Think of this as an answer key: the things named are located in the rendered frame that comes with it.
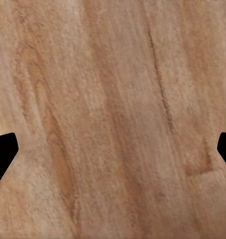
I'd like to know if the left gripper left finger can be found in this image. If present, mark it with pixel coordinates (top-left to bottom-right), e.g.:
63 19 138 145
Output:
0 132 18 180

